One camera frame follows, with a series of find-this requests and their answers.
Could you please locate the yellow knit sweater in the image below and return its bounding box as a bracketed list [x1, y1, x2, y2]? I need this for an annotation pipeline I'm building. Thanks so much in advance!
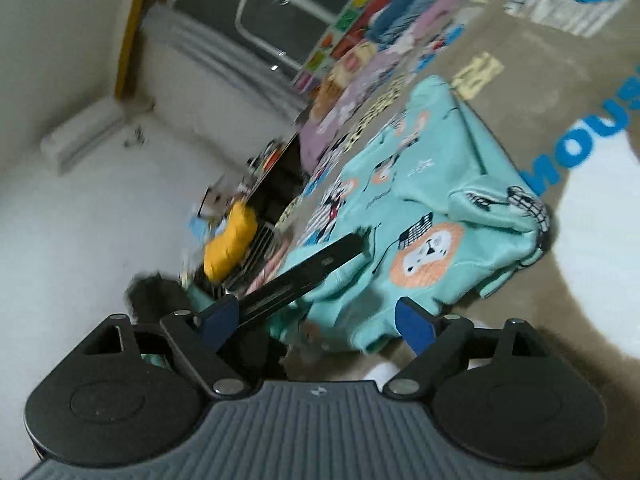
[202, 202, 258, 281]

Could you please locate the light blue plastic bag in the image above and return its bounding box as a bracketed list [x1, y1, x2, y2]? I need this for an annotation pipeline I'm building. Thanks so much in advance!
[187, 212, 211, 238]

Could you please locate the dark wooden desk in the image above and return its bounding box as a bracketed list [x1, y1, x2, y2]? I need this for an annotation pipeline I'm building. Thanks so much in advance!
[250, 140, 306, 221]

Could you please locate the teal animal print garment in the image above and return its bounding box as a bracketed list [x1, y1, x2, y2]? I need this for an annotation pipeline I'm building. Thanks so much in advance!
[140, 75, 551, 371]

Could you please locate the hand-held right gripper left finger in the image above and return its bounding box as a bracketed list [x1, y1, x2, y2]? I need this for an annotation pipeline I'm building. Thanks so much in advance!
[82, 294, 253, 398]

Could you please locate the blue folded blanket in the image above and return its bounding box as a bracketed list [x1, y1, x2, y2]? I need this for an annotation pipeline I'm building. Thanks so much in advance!
[370, 0, 461, 41]

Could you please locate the grey curtain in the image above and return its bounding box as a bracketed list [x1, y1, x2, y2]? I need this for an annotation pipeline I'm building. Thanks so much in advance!
[142, 2, 306, 126]

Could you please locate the purple cloud print duvet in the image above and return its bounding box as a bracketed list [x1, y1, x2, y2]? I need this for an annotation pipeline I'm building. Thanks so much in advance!
[300, 50, 401, 171]

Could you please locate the dark striped folded garment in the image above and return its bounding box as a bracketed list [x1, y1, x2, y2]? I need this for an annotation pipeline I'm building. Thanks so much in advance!
[225, 225, 281, 291]

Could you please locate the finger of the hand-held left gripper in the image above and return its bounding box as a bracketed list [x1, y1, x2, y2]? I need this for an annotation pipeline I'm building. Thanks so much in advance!
[227, 232, 366, 328]

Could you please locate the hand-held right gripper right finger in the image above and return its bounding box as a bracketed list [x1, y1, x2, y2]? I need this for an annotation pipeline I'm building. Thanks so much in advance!
[380, 296, 546, 401]

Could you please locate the white air conditioner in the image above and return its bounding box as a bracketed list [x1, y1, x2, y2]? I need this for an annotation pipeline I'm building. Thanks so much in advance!
[40, 100, 151, 171]

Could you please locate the window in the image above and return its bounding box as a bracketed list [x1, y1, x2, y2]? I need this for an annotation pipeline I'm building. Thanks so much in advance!
[170, 0, 381, 76]

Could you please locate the crumpled clothes pile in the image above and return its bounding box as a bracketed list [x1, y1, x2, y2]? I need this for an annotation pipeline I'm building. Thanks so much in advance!
[125, 272, 191, 326]

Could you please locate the colourful picture headboard panel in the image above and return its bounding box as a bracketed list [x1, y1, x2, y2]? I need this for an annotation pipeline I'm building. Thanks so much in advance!
[295, 0, 426, 91]

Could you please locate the orange printed pillow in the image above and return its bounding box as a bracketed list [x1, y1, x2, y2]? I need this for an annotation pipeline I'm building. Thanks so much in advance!
[315, 42, 376, 116]

